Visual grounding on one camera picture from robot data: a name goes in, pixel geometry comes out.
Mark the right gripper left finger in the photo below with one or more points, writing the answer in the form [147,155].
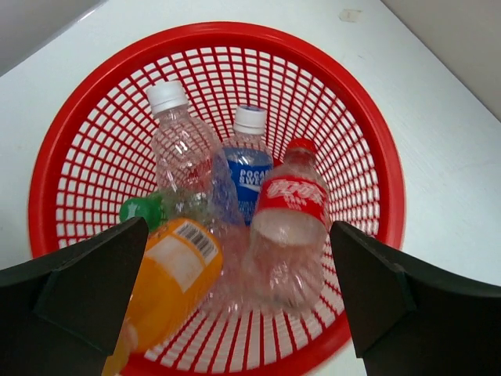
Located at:
[62,313]

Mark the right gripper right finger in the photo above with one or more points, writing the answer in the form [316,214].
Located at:
[408,317]

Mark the orange bottle front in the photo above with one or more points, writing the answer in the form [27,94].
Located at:
[182,261]

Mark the red label clear bottle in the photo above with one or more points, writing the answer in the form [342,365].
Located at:
[282,267]

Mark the green soda bottle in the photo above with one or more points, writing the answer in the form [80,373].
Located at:
[151,208]

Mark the clear unlabelled plastic bottle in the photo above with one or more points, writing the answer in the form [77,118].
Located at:
[193,175]

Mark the blue label clear bottle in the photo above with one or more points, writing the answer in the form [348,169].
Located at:
[249,159]

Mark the red plastic mesh basket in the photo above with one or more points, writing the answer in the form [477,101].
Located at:
[96,154]

